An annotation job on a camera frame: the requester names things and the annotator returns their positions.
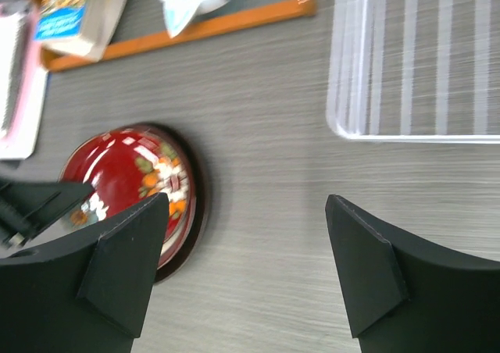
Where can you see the pink folder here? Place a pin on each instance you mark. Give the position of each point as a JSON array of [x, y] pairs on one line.
[[32, 54]]

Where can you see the orange wooden shelf rack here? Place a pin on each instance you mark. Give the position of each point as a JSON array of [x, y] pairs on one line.
[[245, 19]]

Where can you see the brown rimmed cream plate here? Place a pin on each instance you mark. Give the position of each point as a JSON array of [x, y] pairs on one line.
[[180, 244]]

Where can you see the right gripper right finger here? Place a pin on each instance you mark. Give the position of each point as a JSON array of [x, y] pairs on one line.
[[403, 293]]

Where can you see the white board under folder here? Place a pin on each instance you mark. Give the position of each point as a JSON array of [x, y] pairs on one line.
[[22, 139]]

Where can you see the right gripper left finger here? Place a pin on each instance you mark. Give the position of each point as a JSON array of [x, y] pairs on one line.
[[87, 291]]

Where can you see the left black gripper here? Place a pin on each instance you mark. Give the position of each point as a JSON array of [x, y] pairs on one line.
[[28, 208]]

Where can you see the blue paperback book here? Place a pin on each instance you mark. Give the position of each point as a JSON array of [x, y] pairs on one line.
[[83, 28]]

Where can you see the dark patterned plate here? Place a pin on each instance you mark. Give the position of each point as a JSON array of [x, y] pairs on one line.
[[125, 166]]

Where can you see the white wire dish rack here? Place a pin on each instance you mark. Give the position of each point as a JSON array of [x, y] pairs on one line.
[[415, 71]]

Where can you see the white spiral manual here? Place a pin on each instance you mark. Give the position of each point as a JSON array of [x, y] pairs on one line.
[[15, 30]]

